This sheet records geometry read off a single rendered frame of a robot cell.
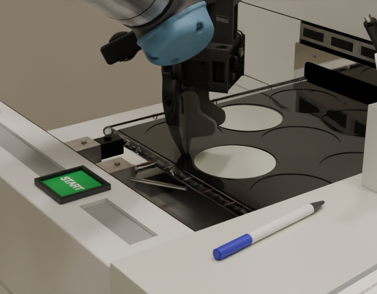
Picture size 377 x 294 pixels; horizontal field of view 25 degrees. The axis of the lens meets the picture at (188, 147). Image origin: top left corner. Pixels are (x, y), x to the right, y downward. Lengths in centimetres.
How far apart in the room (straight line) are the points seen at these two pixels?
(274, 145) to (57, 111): 213
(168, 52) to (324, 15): 56
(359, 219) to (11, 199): 34
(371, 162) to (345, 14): 52
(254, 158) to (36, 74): 212
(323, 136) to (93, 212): 42
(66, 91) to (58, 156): 224
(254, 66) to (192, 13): 69
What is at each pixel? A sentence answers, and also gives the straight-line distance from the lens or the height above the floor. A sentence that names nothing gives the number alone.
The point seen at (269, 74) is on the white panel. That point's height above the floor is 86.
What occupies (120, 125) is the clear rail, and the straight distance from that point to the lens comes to 115.
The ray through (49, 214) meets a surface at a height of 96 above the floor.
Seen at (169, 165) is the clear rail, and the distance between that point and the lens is 103.
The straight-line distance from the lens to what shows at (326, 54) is 134.
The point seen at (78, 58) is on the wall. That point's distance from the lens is 313.
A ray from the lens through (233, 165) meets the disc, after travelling 103.
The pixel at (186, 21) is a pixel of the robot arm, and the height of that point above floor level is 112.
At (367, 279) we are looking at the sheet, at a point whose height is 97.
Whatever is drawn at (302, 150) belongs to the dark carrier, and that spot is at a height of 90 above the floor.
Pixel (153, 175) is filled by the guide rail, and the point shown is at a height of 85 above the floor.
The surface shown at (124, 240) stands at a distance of 76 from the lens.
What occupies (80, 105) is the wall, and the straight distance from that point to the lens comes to 319.
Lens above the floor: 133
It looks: 23 degrees down
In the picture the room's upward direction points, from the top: straight up
